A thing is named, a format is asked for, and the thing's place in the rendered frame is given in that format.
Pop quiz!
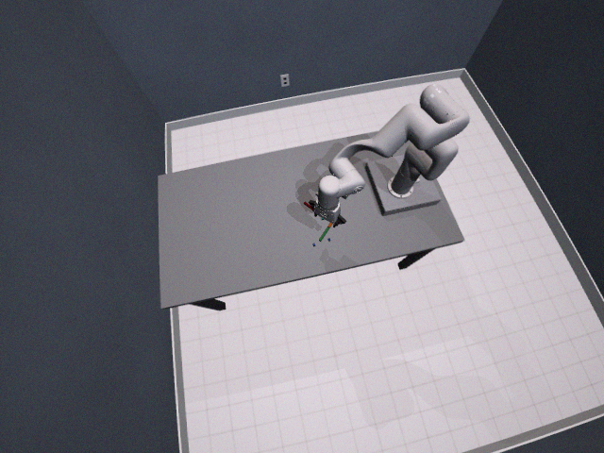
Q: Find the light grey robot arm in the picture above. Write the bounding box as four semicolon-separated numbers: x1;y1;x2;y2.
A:
315;84;470;211

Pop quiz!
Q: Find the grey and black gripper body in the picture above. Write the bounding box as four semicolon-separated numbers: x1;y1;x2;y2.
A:
313;197;341;224

